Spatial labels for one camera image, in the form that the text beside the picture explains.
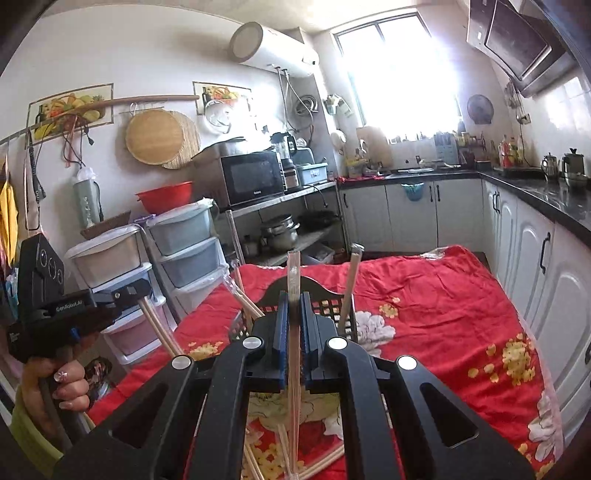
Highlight chopsticks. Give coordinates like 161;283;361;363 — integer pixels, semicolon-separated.
138;297;184;358
338;243;365;337
287;251;301;479
224;209;266;331

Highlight green sleeve left forearm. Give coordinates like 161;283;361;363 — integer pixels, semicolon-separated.
9;390;63;479

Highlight white lower kitchen cabinets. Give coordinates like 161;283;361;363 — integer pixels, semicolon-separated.
339;174;590;439

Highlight person's left hand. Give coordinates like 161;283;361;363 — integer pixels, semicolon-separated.
20;333;99;440

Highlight beige blue pink drawer tower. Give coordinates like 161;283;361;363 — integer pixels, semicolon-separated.
65;224;177;370

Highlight grey plastic drawer tower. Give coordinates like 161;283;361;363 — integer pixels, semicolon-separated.
144;198;229;322

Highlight red plastic basin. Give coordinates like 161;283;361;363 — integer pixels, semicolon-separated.
136;181;192;215

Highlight red floral tablecloth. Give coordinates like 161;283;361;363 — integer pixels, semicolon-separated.
89;246;562;479

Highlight dark green utensil basket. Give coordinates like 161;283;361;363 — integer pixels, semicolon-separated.
228;276;359;342

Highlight round wooden cutting board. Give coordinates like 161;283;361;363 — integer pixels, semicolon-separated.
125;110;184;166

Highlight black microwave oven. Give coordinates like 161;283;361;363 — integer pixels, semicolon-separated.
191;137;284;209

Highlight steel cooking pot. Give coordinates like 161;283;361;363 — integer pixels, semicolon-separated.
260;214;300;253

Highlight long wooden rolling pin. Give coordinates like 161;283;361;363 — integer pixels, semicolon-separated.
1;94;200;144

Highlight metal shelf rack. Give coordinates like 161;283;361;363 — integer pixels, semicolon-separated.
215;181;345;266

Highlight blue plastic box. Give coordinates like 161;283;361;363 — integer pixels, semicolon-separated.
297;163;328;187

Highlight white water heater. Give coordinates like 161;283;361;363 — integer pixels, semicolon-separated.
229;22;318;78

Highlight steel kettle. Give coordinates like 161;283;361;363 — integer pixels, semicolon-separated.
541;153;560;182

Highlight dark teapot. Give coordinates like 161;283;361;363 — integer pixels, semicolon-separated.
562;148;588;189

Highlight black range hood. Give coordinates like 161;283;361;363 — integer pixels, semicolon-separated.
467;0;577;98

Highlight fruit wall picture left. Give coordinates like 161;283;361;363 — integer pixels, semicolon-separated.
26;83;114;144

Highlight fruit wall picture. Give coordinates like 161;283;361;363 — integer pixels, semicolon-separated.
26;83;114;144
192;81;252;115

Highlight fruit wall picture right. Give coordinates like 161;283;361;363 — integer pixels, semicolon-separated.
192;81;252;115

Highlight small round wall fan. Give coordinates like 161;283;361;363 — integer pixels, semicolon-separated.
467;94;495;125

